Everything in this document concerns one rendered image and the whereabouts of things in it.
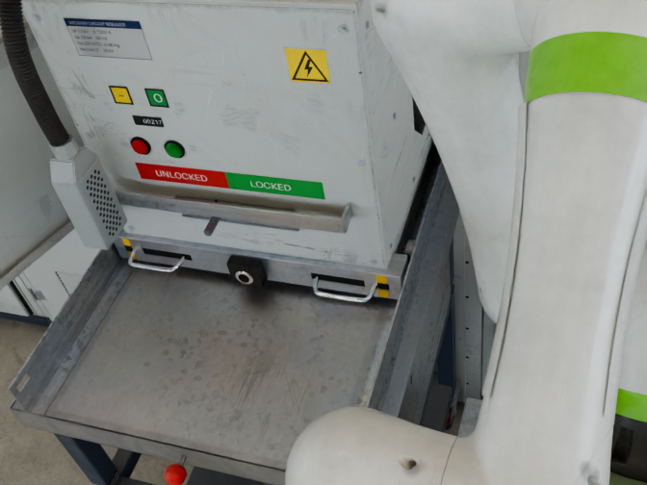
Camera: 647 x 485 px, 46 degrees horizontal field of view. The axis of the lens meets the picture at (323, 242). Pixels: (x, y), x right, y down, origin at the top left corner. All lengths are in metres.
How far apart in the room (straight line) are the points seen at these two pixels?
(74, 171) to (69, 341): 0.34
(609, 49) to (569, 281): 0.17
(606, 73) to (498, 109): 0.20
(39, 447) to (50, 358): 1.05
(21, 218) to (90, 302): 0.24
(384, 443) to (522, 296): 0.15
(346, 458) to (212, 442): 0.64
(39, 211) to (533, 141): 1.16
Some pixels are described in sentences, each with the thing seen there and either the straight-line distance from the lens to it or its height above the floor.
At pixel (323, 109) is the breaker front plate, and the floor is 1.24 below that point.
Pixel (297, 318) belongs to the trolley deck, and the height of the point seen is 0.85.
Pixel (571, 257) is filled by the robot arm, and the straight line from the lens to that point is 0.56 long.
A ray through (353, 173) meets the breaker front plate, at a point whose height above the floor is 1.13.
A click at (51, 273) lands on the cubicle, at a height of 0.32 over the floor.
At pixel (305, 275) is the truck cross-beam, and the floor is 0.89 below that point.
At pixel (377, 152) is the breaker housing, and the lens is 1.08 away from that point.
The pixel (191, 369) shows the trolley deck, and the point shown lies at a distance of 1.27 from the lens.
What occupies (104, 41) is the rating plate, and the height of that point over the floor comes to 1.33.
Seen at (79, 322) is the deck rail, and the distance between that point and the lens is 1.40.
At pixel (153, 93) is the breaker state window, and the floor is 1.24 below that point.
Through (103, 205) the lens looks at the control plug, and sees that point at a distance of 1.25.
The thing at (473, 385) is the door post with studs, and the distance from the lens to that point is 2.08.
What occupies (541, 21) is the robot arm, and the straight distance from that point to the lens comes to 0.63.
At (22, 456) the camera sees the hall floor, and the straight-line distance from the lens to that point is 2.40.
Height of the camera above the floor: 1.84
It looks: 45 degrees down
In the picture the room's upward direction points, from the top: 11 degrees counter-clockwise
